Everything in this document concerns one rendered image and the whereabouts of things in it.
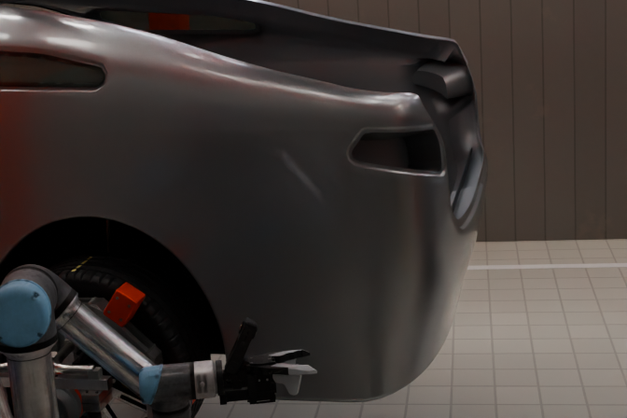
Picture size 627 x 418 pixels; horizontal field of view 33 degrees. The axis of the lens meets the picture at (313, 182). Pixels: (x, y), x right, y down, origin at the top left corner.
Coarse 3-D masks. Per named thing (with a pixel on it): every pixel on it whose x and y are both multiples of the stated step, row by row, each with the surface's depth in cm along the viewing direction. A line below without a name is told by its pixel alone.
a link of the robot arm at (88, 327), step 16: (48, 272) 213; (64, 288) 218; (64, 304) 216; (80, 304) 220; (64, 320) 217; (80, 320) 218; (96, 320) 220; (64, 336) 220; (80, 336) 218; (96, 336) 219; (112, 336) 221; (96, 352) 219; (112, 352) 220; (128, 352) 222; (112, 368) 221; (128, 368) 221; (128, 384) 222
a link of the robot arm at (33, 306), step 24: (0, 288) 203; (24, 288) 200; (48, 288) 207; (0, 312) 199; (24, 312) 200; (48, 312) 201; (0, 336) 200; (24, 336) 200; (48, 336) 204; (24, 360) 204; (48, 360) 207; (24, 384) 205; (48, 384) 207; (24, 408) 206; (48, 408) 208
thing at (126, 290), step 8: (120, 288) 294; (128, 288) 296; (136, 288) 299; (120, 296) 292; (128, 296) 293; (136, 296) 295; (144, 296) 298; (112, 304) 294; (120, 304) 293; (128, 304) 292; (136, 304) 293; (104, 312) 294; (112, 312) 294; (120, 312) 293; (128, 312) 293; (112, 320) 295; (120, 320) 294; (128, 320) 296
